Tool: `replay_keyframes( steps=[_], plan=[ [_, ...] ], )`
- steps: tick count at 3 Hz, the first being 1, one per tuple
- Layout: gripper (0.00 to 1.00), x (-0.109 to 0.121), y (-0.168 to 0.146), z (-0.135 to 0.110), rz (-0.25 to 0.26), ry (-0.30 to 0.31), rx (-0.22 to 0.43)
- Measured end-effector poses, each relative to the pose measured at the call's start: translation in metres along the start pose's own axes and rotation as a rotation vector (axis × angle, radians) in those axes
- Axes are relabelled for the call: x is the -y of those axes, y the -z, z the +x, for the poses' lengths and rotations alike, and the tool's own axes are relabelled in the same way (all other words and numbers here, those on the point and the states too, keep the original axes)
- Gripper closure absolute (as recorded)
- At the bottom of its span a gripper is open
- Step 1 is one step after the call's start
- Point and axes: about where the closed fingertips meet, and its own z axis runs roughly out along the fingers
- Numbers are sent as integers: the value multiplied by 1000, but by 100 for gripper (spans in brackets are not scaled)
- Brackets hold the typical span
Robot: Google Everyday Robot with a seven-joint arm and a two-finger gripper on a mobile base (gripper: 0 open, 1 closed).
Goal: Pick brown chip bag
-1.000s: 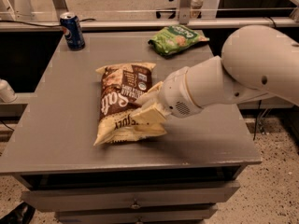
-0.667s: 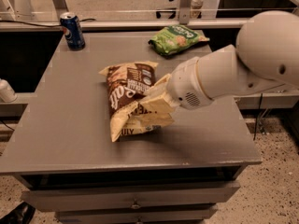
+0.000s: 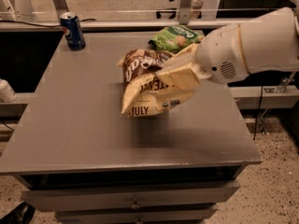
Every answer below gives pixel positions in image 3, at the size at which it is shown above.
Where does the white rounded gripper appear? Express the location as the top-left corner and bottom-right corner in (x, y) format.
(156, 24), (249, 89)

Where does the brown Late July chip bag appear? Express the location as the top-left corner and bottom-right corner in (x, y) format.
(117, 49), (195, 118)

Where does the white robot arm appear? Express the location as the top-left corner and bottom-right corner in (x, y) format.
(155, 7), (299, 89)

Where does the green snack bag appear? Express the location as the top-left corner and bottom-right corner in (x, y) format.
(149, 25), (205, 53)

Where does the blue Pepsi can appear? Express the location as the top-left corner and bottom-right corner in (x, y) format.
(60, 12), (85, 50)

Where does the top grey drawer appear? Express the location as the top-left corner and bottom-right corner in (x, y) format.
(21, 180), (240, 212)

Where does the grey drawer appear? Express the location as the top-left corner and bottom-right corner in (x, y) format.
(21, 180), (240, 212)
(56, 204), (217, 224)

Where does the grey drawer cabinet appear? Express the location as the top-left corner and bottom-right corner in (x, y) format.
(0, 30), (263, 224)

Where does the lower grey drawer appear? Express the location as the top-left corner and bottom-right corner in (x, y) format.
(56, 204), (217, 224)

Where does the white bottle at left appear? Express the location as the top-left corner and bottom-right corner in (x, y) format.
(0, 79), (17, 103)

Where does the black shoe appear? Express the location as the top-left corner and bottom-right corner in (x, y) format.
(0, 203), (36, 224)

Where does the metal railing frame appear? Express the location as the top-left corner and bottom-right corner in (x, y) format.
(1, 0), (247, 31)

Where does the black cable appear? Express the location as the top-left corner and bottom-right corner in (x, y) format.
(0, 18), (97, 28)

